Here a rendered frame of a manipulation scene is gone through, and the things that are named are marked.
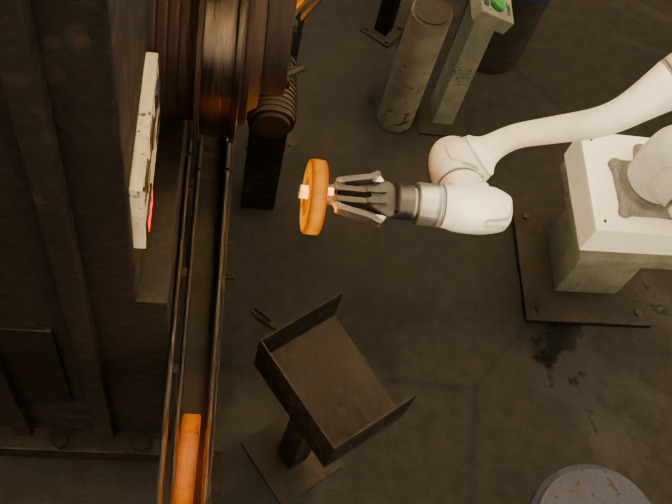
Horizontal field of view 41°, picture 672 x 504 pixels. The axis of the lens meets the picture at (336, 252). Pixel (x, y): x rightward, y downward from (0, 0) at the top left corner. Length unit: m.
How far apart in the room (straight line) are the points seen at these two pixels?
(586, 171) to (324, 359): 0.98
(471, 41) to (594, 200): 0.62
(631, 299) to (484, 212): 1.16
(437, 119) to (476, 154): 1.09
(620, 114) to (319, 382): 0.81
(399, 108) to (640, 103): 1.20
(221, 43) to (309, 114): 1.51
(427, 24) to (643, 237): 0.83
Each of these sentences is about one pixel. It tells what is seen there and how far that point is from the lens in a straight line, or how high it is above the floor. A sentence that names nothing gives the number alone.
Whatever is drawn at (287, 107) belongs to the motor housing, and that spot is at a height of 0.52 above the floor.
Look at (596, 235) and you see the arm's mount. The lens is 2.49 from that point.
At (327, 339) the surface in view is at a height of 0.61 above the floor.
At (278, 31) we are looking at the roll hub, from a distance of 1.60.
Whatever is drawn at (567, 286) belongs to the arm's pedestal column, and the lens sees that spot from 2.84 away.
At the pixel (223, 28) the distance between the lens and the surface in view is 1.51.
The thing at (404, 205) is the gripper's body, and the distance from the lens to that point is 1.84.
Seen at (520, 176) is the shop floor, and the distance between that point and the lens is 3.06.
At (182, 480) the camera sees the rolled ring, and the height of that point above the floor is 0.77.
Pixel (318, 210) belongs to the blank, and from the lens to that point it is 1.78.
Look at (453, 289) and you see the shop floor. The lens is 2.77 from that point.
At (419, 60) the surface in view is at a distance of 2.73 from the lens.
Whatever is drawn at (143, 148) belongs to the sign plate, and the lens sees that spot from 1.39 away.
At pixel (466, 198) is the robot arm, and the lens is 1.87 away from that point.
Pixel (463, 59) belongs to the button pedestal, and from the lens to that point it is 2.82.
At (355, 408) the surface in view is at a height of 0.59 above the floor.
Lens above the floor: 2.39
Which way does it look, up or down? 61 degrees down
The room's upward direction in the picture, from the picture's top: 18 degrees clockwise
